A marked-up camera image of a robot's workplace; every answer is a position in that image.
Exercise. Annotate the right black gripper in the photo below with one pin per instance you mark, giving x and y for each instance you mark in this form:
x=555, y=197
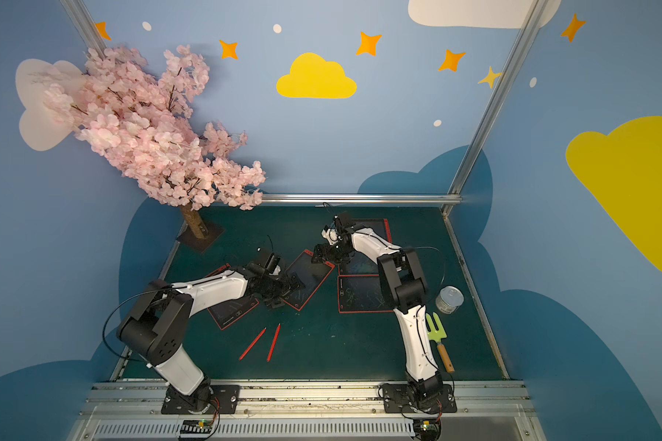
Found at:
x=325, y=253

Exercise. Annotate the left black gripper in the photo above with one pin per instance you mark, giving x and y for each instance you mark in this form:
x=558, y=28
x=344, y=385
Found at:
x=286, y=284

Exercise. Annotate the colourful scribble red writing tablet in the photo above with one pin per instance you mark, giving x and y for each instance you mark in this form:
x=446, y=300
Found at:
x=357, y=264

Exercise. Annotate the red stylus pair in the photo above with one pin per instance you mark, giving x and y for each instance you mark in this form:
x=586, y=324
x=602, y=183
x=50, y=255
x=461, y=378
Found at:
x=387, y=230

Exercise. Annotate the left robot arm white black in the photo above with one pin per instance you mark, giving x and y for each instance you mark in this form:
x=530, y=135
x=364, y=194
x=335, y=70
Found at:
x=157, y=324

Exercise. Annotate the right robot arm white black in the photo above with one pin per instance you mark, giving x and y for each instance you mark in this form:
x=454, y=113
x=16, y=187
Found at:
x=405, y=288

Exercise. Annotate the pink cherry blossom tree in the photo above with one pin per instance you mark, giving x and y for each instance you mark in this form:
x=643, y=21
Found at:
x=140, y=124

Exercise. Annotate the aluminium back frame bar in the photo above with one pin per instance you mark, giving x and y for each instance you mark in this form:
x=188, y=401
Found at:
x=361, y=199

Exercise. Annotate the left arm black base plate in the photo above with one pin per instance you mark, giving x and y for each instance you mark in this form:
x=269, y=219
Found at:
x=206, y=400

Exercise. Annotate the green garden fork wooden handle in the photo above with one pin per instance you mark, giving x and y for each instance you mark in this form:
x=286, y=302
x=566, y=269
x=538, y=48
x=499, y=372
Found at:
x=437, y=334

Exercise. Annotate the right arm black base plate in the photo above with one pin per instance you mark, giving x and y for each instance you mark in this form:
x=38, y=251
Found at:
x=402, y=398

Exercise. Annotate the aluminium front rail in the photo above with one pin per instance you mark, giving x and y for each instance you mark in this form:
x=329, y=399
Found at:
x=307, y=410

